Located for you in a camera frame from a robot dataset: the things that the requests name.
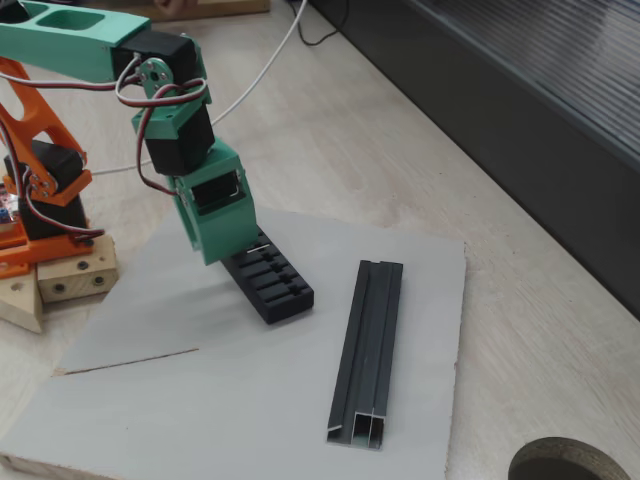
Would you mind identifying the black slotted holder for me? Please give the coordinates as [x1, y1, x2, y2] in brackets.
[219, 224, 315, 326]

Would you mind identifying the beige wooden triangular block with hole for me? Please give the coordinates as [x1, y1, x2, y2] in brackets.
[0, 272, 45, 335]

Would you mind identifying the person's hand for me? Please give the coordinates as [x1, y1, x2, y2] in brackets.
[154, 0, 197, 16]

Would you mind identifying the pale wooden base block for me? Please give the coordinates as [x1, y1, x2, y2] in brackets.
[37, 234, 119, 304]

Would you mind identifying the grey chipboard panel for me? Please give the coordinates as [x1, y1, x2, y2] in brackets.
[0, 203, 467, 480]

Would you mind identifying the short black aluminium profile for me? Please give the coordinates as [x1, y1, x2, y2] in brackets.
[325, 259, 405, 449]

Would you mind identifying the white USB cable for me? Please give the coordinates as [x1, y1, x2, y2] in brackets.
[92, 0, 310, 176]

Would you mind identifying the red white black servo cable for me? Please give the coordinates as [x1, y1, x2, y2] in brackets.
[113, 52, 209, 197]
[0, 117, 106, 246]
[0, 72, 119, 94]

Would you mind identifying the black power cable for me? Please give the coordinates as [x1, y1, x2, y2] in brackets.
[298, 0, 350, 47]

